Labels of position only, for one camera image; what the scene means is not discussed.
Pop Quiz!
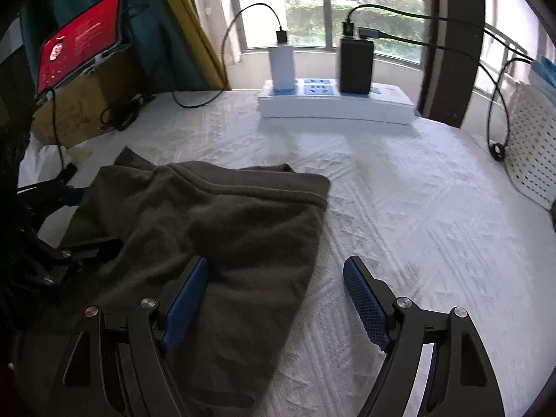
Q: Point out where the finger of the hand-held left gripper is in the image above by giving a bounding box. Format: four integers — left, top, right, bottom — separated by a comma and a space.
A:
17, 166, 90, 218
40, 237, 125, 286

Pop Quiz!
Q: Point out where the brown cardboard box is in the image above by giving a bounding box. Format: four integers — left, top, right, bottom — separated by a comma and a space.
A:
28, 50, 148, 148

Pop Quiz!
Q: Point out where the balcony railing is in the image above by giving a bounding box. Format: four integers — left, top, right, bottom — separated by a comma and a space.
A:
229, 0, 528, 64

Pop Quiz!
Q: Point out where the black cable with ring end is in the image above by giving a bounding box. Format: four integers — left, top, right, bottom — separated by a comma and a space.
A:
343, 3, 539, 161

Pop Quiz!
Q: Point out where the white perforated basket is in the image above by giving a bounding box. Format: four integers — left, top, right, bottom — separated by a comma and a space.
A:
506, 80, 556, 211

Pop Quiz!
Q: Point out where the dark sliding door frame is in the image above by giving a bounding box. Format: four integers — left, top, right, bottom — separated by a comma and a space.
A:
416, 0, 486, 129

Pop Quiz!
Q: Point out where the yellow curtain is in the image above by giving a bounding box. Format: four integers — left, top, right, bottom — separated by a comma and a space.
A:
150, 0, 231, 92

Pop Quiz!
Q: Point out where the black charger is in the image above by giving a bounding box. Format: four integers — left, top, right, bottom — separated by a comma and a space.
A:
339, 37, 375, 95

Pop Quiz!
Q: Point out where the white power strip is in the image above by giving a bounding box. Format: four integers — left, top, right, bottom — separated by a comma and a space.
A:
257, 77, 415, 126

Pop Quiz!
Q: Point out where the thin black cable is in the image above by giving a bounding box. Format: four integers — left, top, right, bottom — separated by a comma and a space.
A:
46, 87, 70, 172

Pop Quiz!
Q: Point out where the white charger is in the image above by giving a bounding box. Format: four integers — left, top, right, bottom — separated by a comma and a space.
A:
268, 42, 297, 92

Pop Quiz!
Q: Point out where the tablet with red screen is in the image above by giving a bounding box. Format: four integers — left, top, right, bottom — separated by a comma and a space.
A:
34, 0, 131, 96

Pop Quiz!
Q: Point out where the blue plastic pack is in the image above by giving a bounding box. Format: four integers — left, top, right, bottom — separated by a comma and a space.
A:
530, 57, 556, 85

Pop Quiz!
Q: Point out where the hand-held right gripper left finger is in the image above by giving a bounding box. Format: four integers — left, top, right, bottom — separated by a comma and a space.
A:
46, 255, 210, 417

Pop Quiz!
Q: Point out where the black charging cable with coil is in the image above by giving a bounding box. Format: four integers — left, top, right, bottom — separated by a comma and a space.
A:
99, 3, 289, 133

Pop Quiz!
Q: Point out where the dark grey t-shirt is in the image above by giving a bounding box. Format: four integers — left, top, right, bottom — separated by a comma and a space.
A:
13, 147, 332, 417

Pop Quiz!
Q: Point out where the teal curtain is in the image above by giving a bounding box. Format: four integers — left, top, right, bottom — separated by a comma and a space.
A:
19, 0, 209, 94

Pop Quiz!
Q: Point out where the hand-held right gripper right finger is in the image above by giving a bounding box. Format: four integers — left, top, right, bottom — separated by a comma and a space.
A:
343, 255, 507, 417

